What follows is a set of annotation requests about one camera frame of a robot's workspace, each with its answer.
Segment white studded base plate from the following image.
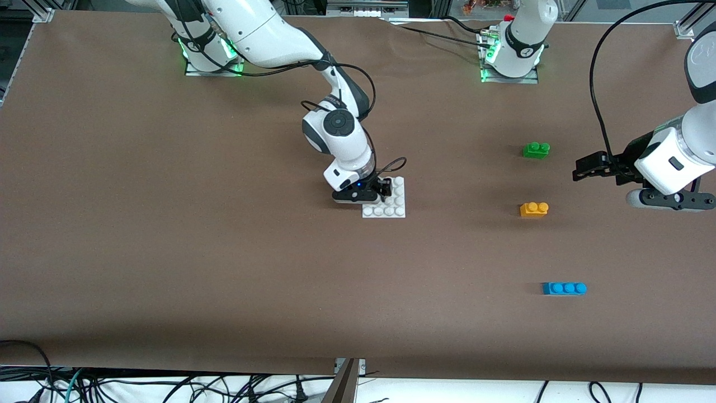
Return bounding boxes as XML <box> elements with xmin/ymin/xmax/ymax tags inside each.
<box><xmin>362</xmin><ymin>176</ymin><xmax>406</xmax><ymax>219</ymax></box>

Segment blue three-stud block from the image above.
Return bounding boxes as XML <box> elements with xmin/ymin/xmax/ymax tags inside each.
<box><xmin>541</xmin><ymin>282</ymin><xmax>588</xmax><ymax>296</ymax></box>

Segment paper table cover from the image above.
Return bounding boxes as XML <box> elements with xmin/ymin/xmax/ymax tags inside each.
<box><xmin>0</xmin><ymin>10</ymin><xmax>716</xmax><ymax>386</ymax></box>

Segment orange background clutter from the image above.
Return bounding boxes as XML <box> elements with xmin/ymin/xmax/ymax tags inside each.
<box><xmin>461</xmin><ymin>0</ymin><xmax>504</xmax><ymax>15</ymax></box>

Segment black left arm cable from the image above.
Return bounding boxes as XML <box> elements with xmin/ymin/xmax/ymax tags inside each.
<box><xmin>589</xmin><ymin>0</ymin><xmax>716</xmax><ymax>168</ymax></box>

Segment black base power cable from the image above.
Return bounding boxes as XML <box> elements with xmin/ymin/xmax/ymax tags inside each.
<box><xmin>444</xmin><ymin>16</ymin><xmax>496</xmax><ymax>37</ymax></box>
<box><xmin>389</xmin><ymin>22</ymin><xmax>496</xmax><ymax>51</ymax></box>

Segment metal table edge bracket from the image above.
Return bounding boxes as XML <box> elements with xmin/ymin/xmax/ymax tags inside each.
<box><xmin>322</xmin><ymin>358</ymin><xmax>367</xmax><ymax>403</ymax></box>

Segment tangled black floor cables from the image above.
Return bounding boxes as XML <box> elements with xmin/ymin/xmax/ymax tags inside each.
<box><xmin>56</xmin><ymin>369</ymin><xmax>317</xmax><ymax>403</ymax></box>

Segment teal floor cable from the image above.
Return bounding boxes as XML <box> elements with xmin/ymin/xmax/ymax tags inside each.
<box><xmin>54</xmin><ymin>367</ymin><xmax>86</xmax><ymax>403</ymax></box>

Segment black looped floor cable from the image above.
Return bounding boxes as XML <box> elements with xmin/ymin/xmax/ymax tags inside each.
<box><xmin>0</xmin><ymin>339</ymin><xmax>55</xmax><ymax>403</ymax></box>

